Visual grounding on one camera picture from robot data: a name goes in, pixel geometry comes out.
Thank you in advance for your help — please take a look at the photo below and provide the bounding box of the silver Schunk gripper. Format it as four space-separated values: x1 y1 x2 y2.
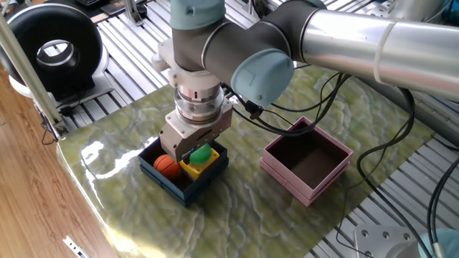
158 105 234 166

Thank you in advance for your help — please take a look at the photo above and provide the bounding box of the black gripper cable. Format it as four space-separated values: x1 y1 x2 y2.
222 71 352 137

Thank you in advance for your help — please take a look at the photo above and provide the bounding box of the white grey device housing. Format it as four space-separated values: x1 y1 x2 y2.
389 0 445 21

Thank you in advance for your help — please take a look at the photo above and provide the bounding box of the white wrist adapter block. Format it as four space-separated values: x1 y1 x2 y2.
151 38 223 90

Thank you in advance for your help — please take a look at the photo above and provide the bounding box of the pink cardboard box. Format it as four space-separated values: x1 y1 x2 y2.
259 115 354 208

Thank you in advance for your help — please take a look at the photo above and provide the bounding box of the yellow push button green cap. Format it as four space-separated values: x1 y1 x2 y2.
179 143 221 181

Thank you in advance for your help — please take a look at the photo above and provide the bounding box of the thin black cable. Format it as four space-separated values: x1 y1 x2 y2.
39 118 60 146
333 171 370 258

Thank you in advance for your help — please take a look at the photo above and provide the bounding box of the orange toy basketball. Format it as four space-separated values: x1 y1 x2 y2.
153 153 182 181

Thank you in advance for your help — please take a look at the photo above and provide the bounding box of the aluminium bracket post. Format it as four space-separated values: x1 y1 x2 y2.
123 0 144 28

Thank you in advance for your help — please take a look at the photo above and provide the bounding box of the white metal floor bracket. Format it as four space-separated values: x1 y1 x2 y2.
62 235 90 258

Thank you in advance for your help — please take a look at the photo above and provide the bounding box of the aluminium frame post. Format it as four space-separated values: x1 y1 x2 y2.
0 12 70 139

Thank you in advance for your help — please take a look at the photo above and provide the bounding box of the dark blue cardboard box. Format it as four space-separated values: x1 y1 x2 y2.
138 135 230 209

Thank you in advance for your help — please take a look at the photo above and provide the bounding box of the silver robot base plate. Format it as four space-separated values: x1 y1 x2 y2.
354 222 420 258

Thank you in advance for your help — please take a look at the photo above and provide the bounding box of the black ring shaped device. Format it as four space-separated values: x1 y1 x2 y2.
0 2 115 108

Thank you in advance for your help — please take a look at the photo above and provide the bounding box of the thick black cable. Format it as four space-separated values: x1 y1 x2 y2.
356 87 433 258

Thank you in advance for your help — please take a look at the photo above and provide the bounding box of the grey aluminium rail beam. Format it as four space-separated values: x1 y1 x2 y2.
354 77 459 148

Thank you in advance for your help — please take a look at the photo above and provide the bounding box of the green marble pattern mat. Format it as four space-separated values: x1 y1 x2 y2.
56 64 437 258

